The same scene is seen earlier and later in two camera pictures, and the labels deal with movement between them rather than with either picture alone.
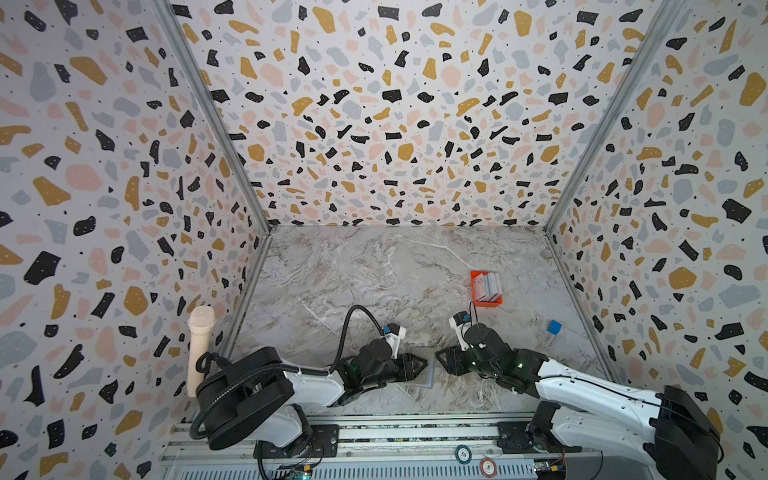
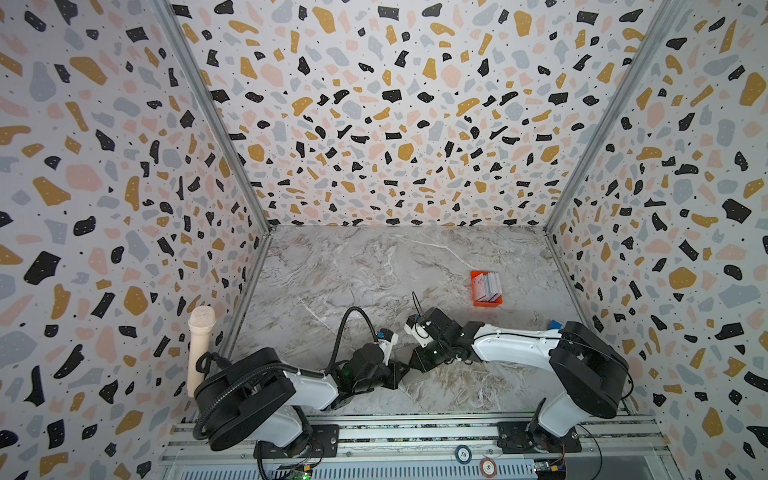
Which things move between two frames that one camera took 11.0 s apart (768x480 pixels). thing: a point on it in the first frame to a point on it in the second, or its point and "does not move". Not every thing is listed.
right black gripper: x=462 y=360 to x=432 y=347
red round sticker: x=488 y=467 does not move
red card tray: x=482 y=303 does not move
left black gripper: x=402 y=365 does not move
